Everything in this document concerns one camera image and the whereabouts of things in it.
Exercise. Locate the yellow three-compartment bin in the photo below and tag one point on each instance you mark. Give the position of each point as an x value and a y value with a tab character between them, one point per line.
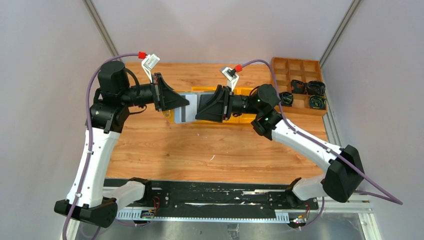
244	118

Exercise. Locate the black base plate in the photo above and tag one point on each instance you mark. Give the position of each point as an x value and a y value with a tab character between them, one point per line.
217	202

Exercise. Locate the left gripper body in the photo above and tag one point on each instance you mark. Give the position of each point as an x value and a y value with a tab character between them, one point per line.
157	92

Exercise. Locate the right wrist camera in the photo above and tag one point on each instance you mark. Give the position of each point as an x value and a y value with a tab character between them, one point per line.
231	76

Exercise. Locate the wooden compartment tray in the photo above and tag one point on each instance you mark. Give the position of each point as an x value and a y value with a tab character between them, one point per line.
300	83

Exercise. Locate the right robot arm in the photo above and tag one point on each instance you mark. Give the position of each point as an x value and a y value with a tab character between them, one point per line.
342	167

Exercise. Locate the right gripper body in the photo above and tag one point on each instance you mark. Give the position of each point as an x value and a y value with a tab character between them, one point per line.
227	103

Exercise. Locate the aluminium frame rail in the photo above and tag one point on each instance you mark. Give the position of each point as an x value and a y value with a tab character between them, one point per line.
357	204

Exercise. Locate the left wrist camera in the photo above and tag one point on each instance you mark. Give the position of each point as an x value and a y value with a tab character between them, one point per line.
148	63

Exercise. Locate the grey credit card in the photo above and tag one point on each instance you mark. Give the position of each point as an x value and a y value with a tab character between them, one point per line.
186	114

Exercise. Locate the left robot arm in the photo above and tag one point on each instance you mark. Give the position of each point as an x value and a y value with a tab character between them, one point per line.
86	201

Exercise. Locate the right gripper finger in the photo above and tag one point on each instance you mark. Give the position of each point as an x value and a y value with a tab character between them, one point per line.
216	117
213	104

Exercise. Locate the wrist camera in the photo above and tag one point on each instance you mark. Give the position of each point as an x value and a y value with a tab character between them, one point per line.
231	76
148	63

